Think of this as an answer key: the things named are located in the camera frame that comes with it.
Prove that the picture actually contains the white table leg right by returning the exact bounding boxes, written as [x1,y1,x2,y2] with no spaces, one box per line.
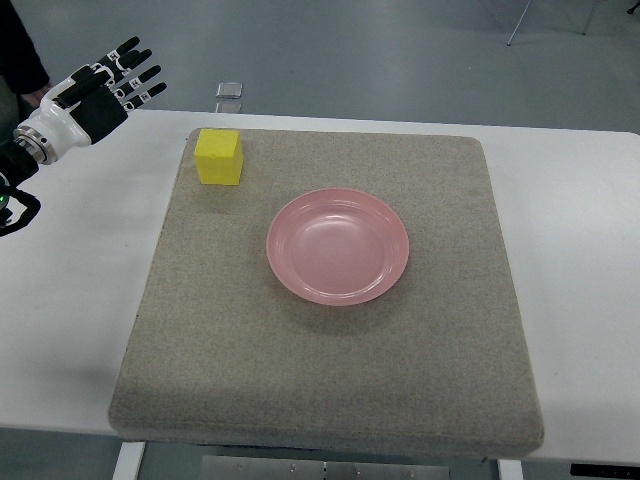
[497,459,524,480]

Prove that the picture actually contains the person in dark clothing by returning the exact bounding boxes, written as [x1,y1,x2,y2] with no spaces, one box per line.
[1,0,52,108]

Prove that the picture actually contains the black label plate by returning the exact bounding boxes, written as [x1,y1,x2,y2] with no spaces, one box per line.
[570,463,640,480]

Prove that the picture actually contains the white table leg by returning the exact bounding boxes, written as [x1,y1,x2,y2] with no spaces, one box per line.
[497,459,524,480]
[112,442,146,480]

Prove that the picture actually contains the white table leg left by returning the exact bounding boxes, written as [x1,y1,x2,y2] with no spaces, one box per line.
[112,442,146,480]

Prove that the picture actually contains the metal floor plate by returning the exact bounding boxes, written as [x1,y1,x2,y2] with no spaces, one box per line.
[216,82,243,99]
[215,101,242,114]

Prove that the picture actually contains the metal chair legs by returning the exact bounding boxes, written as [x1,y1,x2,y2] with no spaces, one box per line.
[505,1,639,47]

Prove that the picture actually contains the pink plate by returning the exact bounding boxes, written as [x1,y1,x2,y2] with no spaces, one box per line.
[266,188,410,307]

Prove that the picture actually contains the lower metal floor plate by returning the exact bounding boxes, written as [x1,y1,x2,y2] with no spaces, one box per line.
[215,101,242,114]

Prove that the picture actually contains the upper metal floor plate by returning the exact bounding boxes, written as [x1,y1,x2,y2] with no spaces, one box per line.
[216,82,243,99]

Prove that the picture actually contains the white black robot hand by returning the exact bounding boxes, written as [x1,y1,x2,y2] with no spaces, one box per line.
[14,36,166,164]

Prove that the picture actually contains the beige square cushion mat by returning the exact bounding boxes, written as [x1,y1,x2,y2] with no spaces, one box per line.
[108,130,544,458]

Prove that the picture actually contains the grey metal base plate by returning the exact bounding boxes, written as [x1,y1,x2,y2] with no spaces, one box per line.
[199,456,450,480]

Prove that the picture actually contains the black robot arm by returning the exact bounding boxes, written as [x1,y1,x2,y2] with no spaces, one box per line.
[1,141,41,237]

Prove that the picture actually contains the yellow block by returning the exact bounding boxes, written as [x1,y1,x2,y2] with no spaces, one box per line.
[194,128,244,186]

